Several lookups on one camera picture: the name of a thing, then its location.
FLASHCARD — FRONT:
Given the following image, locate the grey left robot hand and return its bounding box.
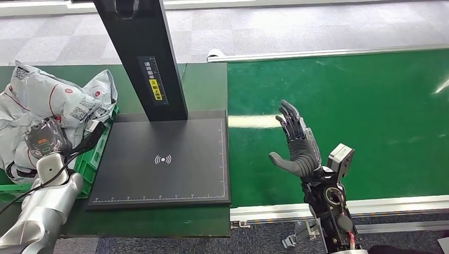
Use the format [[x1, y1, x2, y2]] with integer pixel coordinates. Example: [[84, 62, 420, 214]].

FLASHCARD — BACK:
[[23, 119, 71, 160]]

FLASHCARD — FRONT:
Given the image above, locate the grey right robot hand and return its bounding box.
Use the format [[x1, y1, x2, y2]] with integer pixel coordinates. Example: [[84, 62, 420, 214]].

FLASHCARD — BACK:
[[268, 99, 323, 178]]

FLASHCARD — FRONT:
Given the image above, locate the green plastic basket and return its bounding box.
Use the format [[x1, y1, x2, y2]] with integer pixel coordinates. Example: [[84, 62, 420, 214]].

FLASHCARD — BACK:
[[0, 105, 120, 203]]

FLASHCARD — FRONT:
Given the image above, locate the black weighing scale platform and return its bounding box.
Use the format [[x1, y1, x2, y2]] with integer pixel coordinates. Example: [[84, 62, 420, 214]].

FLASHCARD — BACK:
[[86, 110, 232, 211]]

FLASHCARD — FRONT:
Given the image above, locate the grey mailer with QR codes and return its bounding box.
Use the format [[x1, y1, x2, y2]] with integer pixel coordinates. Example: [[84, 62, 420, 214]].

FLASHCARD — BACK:
[[0, 60, 43, 121]]

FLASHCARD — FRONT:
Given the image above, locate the small crumpled grey mailer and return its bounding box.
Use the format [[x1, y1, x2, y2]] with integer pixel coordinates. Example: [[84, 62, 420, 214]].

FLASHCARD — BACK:
[[83, 68, 119, 119]]

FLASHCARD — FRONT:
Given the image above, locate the green conveyor belt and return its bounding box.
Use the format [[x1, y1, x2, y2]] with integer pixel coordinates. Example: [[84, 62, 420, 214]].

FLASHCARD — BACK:
[[227, 48, 449, 208]]

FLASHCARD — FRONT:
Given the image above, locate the black and yellow column label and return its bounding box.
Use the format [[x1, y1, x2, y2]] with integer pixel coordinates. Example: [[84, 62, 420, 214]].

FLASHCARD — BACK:
[[137, 56, 169, 106]]

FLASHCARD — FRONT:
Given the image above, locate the aluminium conveyor lower crossbar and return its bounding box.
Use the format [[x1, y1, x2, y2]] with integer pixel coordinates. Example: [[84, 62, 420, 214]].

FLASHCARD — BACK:
[[353, 220, 449, 235]]

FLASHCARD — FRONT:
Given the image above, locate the white conveyor roller end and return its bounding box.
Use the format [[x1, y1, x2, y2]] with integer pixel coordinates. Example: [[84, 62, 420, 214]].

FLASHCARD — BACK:
[[206, 48, 227, 63]]

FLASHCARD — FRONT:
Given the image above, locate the black scale column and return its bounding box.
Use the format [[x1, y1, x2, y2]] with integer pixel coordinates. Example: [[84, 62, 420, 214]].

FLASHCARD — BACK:
[[92, 0, 189, 123]]

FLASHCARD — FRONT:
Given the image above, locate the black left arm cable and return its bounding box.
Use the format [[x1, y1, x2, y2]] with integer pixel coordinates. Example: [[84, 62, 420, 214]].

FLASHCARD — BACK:
[[0, 134, 93, 216]]

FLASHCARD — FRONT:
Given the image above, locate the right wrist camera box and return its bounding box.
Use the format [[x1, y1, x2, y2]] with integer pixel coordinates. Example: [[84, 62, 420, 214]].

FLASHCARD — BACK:
[[326, 142, 355, 176]]

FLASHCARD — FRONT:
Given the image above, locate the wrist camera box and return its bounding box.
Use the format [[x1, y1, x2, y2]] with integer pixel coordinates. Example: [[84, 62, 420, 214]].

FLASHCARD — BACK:
[[326, 142, 355, 176], [71, 119, 106, 155]]

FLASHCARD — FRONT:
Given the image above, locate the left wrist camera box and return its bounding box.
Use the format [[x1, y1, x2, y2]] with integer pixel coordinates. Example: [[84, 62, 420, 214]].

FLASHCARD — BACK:
[[71, 119, 106, 155]]

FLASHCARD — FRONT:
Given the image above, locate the metal conveyor support bracket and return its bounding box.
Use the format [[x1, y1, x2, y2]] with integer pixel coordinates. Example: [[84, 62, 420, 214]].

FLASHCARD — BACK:
[[281, 220, 320, 249]]

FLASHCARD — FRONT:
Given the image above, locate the aluminium conveyor side rail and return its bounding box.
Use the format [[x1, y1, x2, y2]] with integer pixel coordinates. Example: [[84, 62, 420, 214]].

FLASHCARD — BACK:
[[229, 195, 449, 223], [206, 43, 449, 64]]

